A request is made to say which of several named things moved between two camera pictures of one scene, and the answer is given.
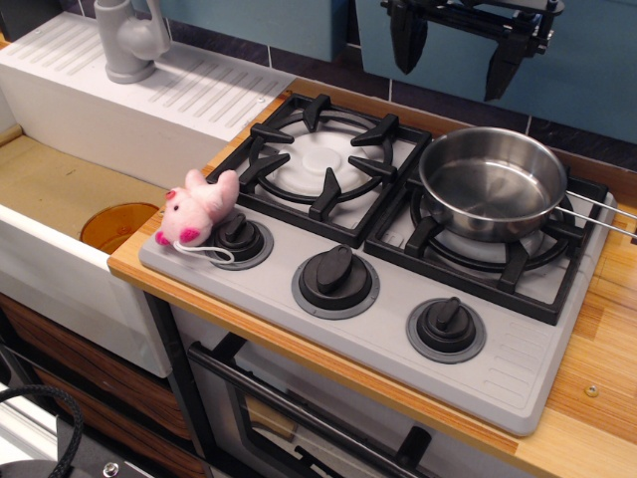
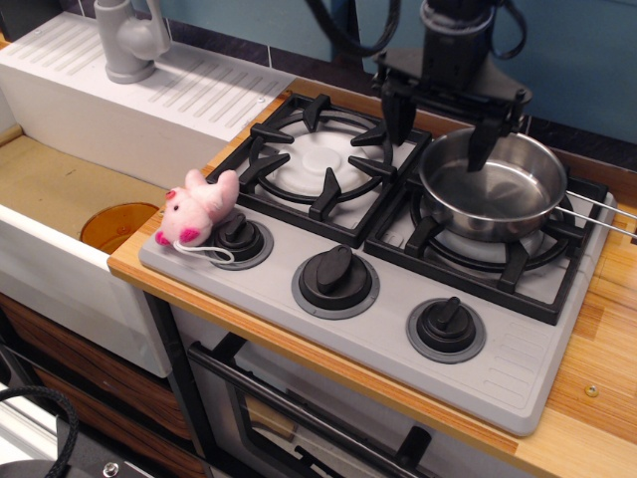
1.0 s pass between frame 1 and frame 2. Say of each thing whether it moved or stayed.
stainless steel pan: stayed
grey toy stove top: stayed
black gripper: moved
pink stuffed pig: stayed
